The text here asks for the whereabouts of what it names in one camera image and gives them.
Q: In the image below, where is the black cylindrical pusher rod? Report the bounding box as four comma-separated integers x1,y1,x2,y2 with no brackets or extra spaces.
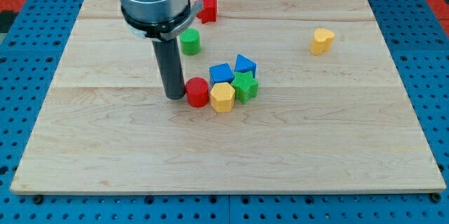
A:
152,39,185,100

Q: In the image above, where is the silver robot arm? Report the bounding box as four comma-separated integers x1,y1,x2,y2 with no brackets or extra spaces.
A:
120,0,204,100

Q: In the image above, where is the red star block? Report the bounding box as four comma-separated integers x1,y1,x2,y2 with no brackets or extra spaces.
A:
196,0,217,24

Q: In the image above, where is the green star block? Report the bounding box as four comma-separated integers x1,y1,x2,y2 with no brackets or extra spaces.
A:
231,72,259,105

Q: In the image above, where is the green cylinder block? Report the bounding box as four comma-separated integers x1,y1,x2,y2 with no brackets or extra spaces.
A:
180,28,201,55

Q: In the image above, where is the red cylinder block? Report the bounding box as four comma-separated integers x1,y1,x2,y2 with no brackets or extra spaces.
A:
185,77,209,107

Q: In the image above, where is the blue cube block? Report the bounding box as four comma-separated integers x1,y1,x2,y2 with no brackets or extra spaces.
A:
209,63,234,86

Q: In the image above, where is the yellow hexagon block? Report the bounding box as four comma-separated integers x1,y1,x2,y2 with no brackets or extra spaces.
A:
210,82,235,112

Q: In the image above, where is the blue triangle block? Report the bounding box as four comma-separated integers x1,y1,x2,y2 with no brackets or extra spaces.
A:
234,54,257,78

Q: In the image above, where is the yellow heart block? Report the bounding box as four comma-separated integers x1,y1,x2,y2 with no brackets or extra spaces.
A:
309,28,335,55

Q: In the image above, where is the light wooden board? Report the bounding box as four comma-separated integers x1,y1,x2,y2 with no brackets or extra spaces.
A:
11,0,446,195

